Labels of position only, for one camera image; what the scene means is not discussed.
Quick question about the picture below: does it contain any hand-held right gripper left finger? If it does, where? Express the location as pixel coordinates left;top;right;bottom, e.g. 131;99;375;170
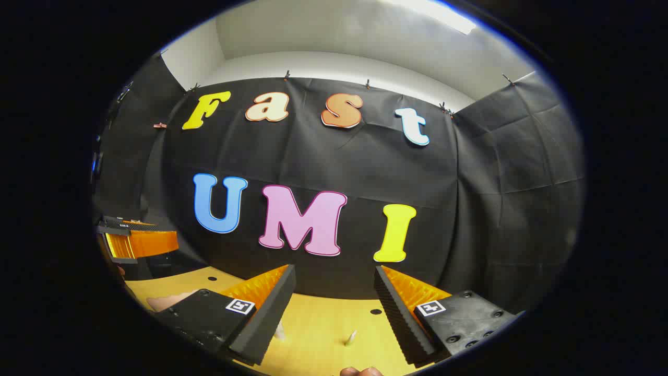
153;264;296;366

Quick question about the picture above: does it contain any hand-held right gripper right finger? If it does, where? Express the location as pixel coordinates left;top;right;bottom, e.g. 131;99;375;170
374;265;518;366

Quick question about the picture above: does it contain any black backdrop cloth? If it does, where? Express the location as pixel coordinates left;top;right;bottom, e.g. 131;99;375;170
91;52;585;314

